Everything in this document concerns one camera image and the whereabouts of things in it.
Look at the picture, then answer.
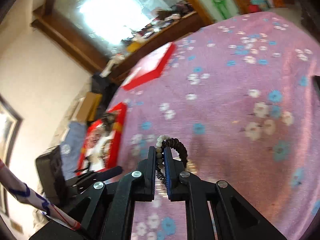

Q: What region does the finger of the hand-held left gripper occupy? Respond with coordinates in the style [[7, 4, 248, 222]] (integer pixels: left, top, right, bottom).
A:
[[75, 166, 123, 180]]

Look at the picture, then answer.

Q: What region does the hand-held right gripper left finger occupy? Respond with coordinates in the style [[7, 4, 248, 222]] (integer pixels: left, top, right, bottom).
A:
[[77, 146, 157, 240]]

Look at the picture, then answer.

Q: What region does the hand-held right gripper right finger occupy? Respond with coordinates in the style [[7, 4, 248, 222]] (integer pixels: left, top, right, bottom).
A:
[[164, 146, 287, 240]]

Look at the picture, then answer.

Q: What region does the black satin scrunchie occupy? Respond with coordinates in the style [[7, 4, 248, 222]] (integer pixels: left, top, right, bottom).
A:
[[161, 137, 188, 180]]

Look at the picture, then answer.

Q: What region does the pale green bead bracelet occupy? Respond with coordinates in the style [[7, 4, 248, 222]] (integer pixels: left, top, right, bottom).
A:
[[155, 134, 167, 180]]

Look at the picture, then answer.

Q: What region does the red gift box gold band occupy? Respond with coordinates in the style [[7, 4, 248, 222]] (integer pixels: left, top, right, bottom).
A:
[[76, 102, 128, 175]]

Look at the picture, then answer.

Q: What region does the blue denim cloth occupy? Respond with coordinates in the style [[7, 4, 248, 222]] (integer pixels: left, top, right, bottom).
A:
[[61, 122, 88, 178]]

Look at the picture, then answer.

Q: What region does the brown cardboard box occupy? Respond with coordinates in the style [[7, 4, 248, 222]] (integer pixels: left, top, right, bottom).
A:
[[75, 92, 103, 122]]

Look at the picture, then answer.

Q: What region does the black box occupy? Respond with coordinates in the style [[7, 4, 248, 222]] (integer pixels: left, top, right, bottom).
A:
[[90, 73, 115, 98]]

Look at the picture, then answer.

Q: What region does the red white box lid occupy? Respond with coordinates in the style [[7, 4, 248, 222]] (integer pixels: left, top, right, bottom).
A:
[[122, 42, 177, 91]]

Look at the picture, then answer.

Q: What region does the cluttered wooden counter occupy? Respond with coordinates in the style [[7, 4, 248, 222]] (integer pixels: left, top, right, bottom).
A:
[[110, 11, 208, 80]]

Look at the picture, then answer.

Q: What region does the black smartphone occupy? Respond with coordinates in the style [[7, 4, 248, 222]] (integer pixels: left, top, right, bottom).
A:
[[312, 75, 320, 98]]

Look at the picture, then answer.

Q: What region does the white blue patterned strap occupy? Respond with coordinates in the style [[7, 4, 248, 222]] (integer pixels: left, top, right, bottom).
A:
[[0, 161, 82, 230]]

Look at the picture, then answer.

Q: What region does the dark framed wall picture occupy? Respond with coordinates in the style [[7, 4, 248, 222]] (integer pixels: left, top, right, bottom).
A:
[[0, 95, 23, 215]]

